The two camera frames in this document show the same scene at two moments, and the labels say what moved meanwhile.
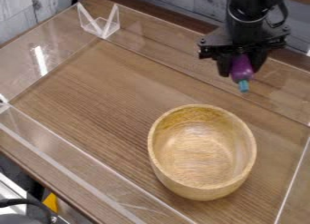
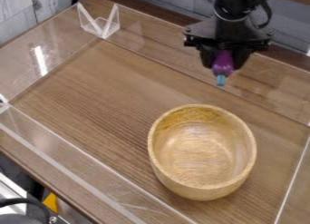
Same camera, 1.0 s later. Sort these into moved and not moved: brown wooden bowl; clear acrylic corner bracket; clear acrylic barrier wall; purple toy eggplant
Moved: purple toy eggplant
Not moved: clear acrylic corner bracket; clear acrylic barrier wall; brown wooden bowl
